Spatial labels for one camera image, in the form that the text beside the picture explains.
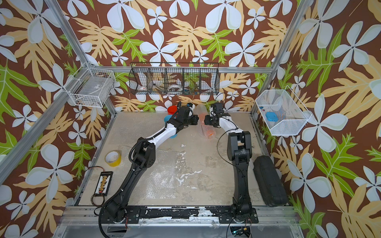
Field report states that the red wine glass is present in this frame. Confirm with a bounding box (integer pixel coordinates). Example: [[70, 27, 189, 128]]
[[167, 105, 178, 115]]

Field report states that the blue wine glass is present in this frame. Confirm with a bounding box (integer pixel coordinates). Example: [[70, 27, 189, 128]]
[[163, 114, 178, 139]]

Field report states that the bubble orange glass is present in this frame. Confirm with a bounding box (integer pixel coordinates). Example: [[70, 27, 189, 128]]
[[194, 104, 215, 140]]

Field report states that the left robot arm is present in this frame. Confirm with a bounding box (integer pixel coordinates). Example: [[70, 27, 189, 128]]
[[98, 102, 199, 224]]

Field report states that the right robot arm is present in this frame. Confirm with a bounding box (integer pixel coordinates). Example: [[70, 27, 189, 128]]
[[204, 103, 288, 224]]

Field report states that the white tape roll in basket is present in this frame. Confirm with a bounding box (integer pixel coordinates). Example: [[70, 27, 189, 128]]
[[167, 84, 182, 92]]

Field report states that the blue object in basket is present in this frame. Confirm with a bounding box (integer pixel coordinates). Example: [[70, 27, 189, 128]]
[[265, 112, 279, 122]]

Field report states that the yellow tape roll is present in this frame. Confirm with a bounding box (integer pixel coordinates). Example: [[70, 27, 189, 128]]
[[105, 151, 122, 167]]

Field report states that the black wire basket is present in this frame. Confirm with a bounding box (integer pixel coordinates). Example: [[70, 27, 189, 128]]
[[127, 62, 220, 95]]

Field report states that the white wire basket left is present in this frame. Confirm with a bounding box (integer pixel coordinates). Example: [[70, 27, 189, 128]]
[[66, 68, 116, 108]]

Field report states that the black mounting rail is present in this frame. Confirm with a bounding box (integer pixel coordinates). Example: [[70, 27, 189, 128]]
[[99, 206, 259, 224]]

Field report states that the terminal block with wires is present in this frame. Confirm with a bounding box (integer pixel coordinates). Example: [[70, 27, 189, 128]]
[[90, 171, 114, 207]]

